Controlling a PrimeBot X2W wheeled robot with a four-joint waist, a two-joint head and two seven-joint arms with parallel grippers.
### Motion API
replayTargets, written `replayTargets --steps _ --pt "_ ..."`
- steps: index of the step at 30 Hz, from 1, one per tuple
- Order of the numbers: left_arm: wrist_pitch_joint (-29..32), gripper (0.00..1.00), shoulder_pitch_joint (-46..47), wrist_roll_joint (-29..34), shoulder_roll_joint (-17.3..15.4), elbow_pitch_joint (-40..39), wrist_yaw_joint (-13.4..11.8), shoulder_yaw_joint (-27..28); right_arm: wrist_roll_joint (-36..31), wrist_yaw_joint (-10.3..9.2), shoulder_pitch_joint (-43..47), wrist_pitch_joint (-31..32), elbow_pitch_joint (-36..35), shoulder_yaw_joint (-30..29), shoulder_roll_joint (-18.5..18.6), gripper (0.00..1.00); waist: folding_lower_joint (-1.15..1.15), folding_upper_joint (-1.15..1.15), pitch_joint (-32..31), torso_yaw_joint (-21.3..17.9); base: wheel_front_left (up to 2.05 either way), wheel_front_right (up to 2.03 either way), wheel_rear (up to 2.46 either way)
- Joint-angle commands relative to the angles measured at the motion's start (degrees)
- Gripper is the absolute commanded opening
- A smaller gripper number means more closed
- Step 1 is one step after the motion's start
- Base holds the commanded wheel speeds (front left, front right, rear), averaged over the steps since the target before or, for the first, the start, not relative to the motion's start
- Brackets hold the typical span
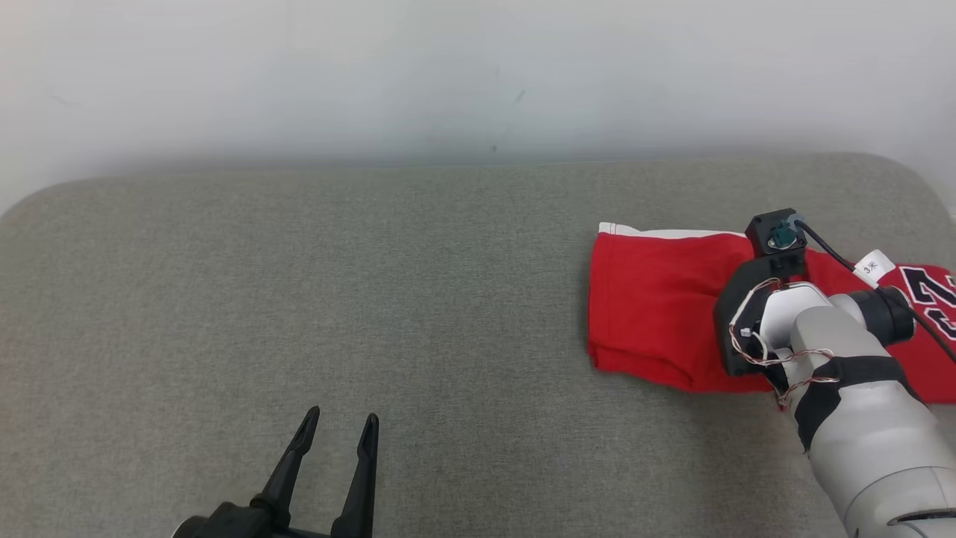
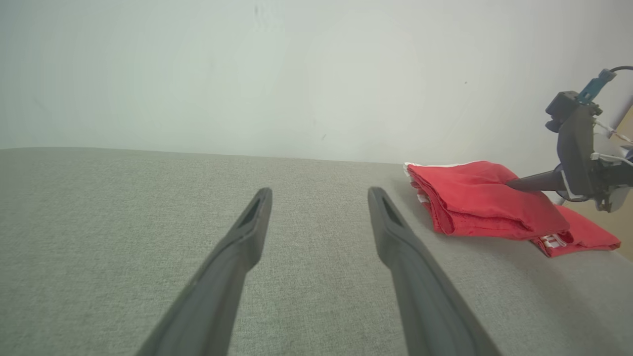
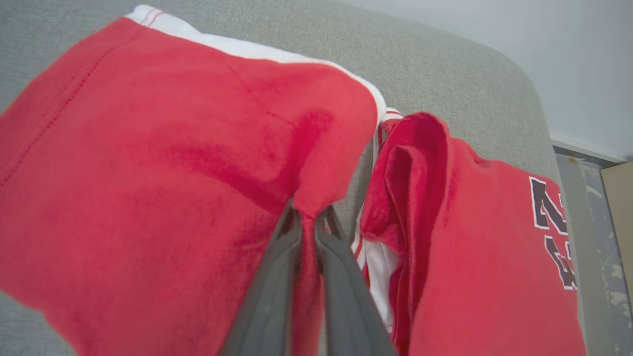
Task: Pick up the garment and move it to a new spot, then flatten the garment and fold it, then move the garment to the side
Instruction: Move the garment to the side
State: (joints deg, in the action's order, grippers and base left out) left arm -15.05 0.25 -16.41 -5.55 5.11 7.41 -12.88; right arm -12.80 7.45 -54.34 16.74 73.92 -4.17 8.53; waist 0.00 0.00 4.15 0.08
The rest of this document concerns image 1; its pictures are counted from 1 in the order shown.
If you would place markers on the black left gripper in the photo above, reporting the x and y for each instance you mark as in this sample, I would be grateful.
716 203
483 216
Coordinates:
231 523

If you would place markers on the red white sports jersey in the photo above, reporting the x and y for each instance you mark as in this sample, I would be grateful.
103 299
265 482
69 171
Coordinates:
933 366

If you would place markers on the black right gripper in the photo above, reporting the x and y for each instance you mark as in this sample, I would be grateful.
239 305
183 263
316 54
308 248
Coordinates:
736 295

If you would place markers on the red shorts white trim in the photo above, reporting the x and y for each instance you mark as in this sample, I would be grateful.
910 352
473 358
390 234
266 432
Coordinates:
657 306

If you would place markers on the grey fabric sofa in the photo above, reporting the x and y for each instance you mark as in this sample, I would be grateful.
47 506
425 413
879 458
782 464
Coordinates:
336 299

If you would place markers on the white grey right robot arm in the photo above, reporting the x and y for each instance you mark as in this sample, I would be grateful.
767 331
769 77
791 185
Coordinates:
874 441

